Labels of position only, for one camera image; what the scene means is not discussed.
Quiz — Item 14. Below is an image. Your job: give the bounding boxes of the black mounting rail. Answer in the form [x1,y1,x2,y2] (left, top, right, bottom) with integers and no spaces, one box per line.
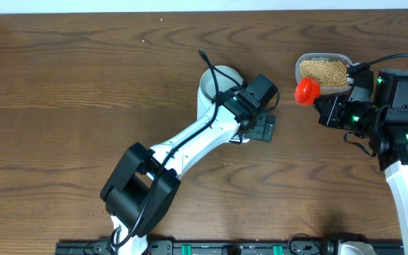
[55,239,405,255]

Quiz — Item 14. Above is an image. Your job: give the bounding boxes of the clear container of soybeans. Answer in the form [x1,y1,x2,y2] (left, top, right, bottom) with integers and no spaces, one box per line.
[295,53,352,95]

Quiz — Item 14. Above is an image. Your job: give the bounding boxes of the white plastic bowl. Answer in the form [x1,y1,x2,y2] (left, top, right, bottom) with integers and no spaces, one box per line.
[199,64,244,104]

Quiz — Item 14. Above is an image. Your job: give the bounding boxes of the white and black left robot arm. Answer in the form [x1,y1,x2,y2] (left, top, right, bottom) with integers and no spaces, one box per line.
[100,73,280,254]

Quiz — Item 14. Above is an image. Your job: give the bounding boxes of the red plastic measuring scoop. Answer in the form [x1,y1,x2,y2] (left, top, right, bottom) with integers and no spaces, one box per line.
[295,77,321,106]

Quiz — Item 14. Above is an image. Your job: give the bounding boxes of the white digital kitchen scale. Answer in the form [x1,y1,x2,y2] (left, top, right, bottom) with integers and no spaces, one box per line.
[195,84,251,145]

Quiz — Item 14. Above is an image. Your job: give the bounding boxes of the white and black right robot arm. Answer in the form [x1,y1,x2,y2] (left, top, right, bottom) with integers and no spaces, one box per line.
[313,69,408,254]

